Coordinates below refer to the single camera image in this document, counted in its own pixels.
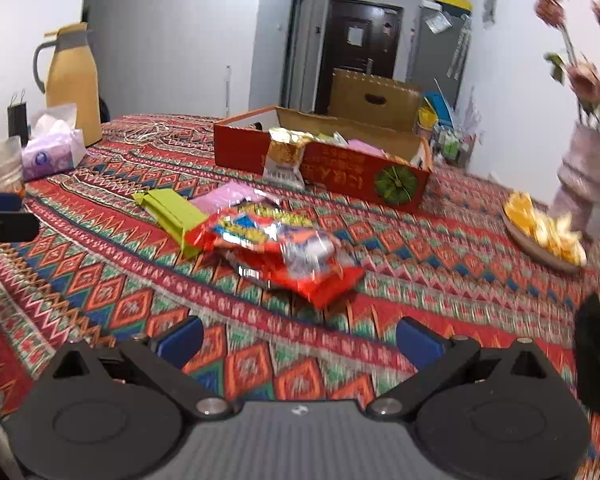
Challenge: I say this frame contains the purple tissue pack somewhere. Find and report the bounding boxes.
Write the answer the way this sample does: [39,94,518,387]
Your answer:
[21,103,87,183]

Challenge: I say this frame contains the yellow thermos jug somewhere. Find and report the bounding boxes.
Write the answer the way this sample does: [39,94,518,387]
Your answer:
[33,22,104,149]

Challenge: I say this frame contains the clear plastic bag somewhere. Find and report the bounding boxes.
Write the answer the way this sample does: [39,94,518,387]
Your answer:
[424,10,454,35]

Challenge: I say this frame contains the brown plate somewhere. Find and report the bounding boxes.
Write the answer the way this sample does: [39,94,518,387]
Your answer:
[500,205,587,275]

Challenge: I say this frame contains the grey refrigerator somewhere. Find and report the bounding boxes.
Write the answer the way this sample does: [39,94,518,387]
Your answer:
[405,4,473,99]

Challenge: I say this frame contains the red printed snack bag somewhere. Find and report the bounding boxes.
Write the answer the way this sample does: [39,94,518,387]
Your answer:
[185,201,348,282]

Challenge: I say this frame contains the black paper bag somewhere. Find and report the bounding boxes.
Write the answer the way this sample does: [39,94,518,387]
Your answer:
[7,90,30,149]

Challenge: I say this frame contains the pink vase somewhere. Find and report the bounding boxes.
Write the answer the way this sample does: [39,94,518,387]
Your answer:
[550,124,600,242]

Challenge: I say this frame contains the pink artificial flowers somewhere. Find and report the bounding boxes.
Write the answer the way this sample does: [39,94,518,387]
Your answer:
[532,0,600,132]

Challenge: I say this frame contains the pink snack packet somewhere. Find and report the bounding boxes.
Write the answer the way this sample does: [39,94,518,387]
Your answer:
[347,139,387,154]
[189,182,282,212]

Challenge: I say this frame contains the cluttered storage rack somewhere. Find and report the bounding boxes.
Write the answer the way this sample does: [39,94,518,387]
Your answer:
[417,91,482,169]

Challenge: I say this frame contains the white cable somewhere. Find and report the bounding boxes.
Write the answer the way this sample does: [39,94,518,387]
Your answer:
[122,122,172,144]

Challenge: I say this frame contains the clear plastic cup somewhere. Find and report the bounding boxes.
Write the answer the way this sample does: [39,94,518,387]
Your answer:
[0,127,26,194]

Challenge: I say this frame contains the green snack packet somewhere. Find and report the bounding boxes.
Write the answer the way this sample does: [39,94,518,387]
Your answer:
[152,195,211,261]
[132,189,189,222]

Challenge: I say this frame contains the gold white snack packet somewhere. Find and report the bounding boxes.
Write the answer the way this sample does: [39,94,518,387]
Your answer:
[262,127,315,191]

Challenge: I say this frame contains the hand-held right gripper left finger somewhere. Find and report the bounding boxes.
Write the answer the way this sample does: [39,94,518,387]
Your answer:
[50,316,233,421]

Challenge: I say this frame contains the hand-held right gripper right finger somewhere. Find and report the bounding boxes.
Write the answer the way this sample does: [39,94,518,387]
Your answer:
[366,317,553,421]

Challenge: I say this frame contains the dark brown door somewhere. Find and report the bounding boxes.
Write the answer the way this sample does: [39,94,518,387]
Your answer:
[314,0,404,116]

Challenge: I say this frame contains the plain red snack bag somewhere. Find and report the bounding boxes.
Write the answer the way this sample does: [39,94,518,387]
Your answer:
[234,254,366,311]

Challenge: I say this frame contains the red cardboard box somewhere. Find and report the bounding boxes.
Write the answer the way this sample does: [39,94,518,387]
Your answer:
[213,105,434,207]

